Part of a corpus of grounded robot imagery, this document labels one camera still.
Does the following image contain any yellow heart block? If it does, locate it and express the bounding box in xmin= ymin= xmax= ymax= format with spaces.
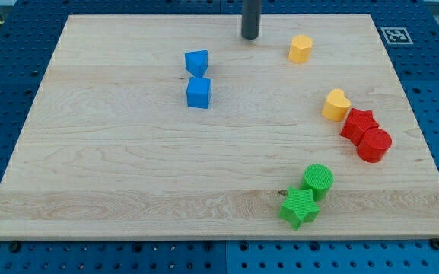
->
xmin=321 ymin=89 xmax=352 ymax=122

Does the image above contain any yellow hexagon block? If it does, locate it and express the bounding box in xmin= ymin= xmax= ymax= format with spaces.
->
xmin=288 ymin=35 xmax=313 ymax=64

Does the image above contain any blue cube block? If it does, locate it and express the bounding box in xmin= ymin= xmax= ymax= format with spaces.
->
xmin=186 ymin=77 xmax=211 ymax=109

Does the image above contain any light wooden board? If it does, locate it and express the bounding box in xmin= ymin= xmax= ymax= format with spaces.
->
xmin=0 ymin=14 xmax=439 ymax=241

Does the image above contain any blue triangle block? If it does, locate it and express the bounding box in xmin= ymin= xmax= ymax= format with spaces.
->
xmin=184 ymin=50 xmax=208 ymax=78

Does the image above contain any green cylinder block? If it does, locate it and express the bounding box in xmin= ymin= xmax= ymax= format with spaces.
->
xmin=299 ymin=164 xmax=334 ymax=202

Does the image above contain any green star block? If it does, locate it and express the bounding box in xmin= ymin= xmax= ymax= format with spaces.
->
xmin=278 ymin=187 xmax=320 ymax=231

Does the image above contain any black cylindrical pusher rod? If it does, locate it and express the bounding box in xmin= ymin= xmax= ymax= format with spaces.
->
xmin=241 ymin=0 xmax=262 ymax=40

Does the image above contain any red star block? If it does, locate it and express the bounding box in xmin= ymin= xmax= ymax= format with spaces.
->
xmin=340 ymin=108 xmax=379 ymax=146

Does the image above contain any red cylinder block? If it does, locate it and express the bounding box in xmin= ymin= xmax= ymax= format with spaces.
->
xmin=357 ymin=128 xmax=392 ymax=163

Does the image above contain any white fiducial marker tag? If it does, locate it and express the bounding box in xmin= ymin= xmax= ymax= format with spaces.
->
xmin=380 ymin=27 xmax=413 ymax=45

